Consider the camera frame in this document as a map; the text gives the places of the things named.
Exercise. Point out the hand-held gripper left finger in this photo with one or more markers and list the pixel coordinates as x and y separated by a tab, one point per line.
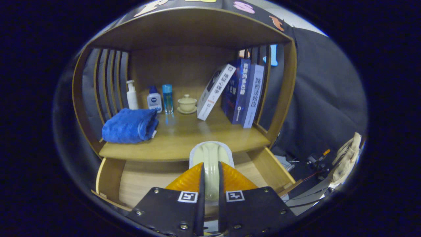
164	210

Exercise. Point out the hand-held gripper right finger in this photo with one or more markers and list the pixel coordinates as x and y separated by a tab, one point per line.
260	210

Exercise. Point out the wooden drawer with black knob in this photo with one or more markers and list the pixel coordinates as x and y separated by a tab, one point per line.
141	177

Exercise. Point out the wooden countertop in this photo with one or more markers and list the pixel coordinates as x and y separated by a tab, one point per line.
184	135

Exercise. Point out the wooden cabinet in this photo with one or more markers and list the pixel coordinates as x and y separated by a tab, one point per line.
177	65

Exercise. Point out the black device with orange tip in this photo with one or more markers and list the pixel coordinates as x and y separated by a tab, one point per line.
317	161

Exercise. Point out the blue rolled towel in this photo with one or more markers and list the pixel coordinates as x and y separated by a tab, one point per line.
128	126

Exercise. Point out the beige hanging cloth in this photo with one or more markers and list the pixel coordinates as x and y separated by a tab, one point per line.
348	154

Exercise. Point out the cream lidded teacup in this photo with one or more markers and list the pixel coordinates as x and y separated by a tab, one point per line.
187	104

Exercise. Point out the white lotion bottle blue cap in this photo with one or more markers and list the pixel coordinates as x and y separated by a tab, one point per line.
154	102

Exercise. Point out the clear blue bottle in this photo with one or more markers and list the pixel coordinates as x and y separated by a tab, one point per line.
167	97

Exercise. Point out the white pump bottle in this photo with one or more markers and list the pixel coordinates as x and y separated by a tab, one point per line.
132	100

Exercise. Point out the light blue book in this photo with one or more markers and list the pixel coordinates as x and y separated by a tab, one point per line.
255	95

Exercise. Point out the dark blue book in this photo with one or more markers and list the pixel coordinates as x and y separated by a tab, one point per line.
238	92

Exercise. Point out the white book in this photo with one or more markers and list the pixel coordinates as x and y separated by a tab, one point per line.
213	93

